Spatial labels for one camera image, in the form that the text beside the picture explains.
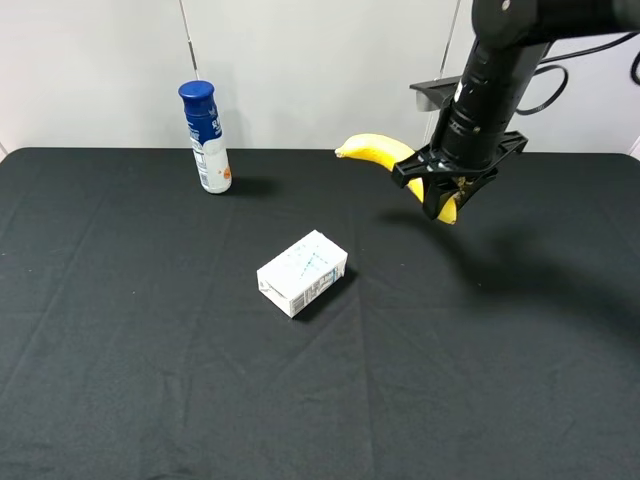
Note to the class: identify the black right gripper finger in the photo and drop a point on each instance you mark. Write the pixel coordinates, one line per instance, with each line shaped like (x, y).
(468, 187)
(439, 202)

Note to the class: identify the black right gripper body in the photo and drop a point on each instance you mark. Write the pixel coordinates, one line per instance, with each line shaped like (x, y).
(458, 148)

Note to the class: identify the yellow banana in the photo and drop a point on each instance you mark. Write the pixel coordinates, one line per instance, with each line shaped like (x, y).
(386, 152)

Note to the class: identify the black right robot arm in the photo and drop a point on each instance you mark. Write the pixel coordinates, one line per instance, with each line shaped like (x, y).
(512, 38)

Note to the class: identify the white milk carton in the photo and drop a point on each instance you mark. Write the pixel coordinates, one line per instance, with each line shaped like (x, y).
(298, 275)

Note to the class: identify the blue capped white bottle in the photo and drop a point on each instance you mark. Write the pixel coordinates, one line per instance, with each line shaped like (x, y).
(206, 136)

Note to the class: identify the black tablecloth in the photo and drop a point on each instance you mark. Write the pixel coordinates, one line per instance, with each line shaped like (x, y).
(135, 343)

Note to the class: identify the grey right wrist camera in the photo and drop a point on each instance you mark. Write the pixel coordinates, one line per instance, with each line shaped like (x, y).
(432, 95)

